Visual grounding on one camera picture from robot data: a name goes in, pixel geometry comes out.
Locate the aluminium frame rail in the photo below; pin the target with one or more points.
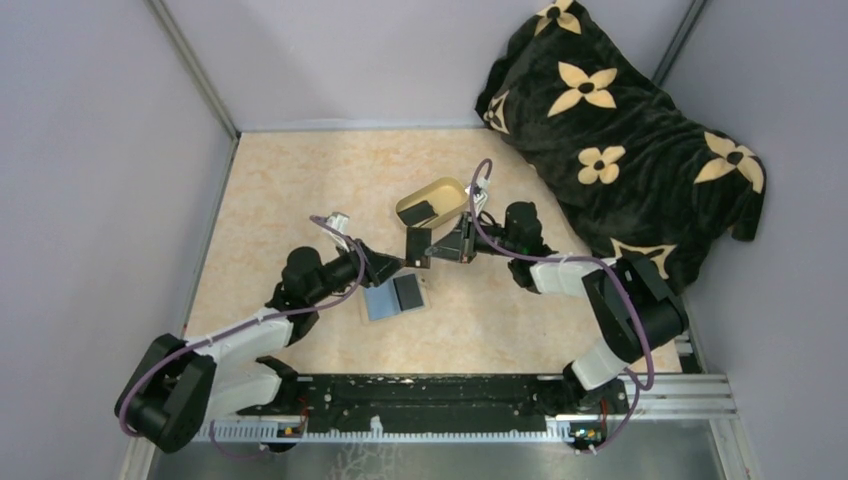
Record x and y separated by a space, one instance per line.
673 397

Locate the beige oval tray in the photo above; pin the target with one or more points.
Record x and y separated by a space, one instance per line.
447 195

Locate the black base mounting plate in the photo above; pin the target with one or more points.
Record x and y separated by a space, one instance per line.
419 404

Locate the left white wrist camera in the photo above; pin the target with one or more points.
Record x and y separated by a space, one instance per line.
339 222

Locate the black floral blanket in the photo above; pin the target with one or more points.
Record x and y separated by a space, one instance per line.
631 173

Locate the black credit card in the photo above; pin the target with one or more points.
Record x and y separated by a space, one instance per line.
417 241
418 214
408 293

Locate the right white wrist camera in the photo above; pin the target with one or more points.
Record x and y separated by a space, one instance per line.
478 194

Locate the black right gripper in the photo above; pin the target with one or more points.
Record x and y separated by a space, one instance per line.
458 244

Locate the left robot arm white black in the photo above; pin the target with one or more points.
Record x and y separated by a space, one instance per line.
180 385

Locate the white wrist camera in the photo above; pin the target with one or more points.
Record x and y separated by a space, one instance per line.
339 222
478 194

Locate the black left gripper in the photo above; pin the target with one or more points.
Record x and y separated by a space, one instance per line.
383 267

